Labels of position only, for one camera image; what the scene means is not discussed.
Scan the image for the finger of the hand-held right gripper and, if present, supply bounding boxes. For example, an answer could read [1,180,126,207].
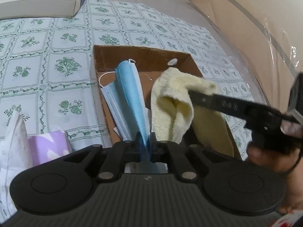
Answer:
[188,89,283,128]

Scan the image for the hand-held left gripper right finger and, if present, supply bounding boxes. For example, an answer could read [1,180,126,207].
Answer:
[150,132,240,182]

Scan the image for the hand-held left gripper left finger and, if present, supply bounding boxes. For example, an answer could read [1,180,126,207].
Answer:
[47,132,142,183]

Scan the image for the pale yellow towel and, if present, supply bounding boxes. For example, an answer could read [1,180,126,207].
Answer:
[151,67,235,158]

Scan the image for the blue face mask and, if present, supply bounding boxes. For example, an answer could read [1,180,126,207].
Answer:
[98,59,152,164]

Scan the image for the brown cardboard box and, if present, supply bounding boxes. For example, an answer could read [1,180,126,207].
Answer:
[92,45,242,162]

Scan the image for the person's right forearm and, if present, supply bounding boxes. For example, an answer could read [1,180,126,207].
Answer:
[276,168,303,216]

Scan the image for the person's right hand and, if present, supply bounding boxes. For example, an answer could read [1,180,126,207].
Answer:
[246,120,303,174]

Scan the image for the plastic wrapped headboard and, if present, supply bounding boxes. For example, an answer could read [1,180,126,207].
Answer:
[189,0,303,101]

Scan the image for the green floral tablecloth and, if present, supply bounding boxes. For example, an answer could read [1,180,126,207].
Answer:
[0,0,257,158]

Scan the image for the purple tissue box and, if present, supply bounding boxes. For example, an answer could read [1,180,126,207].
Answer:
[0,110,73,214]

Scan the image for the person's printed clothing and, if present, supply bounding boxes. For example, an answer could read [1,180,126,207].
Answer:
[272,208,303,227]

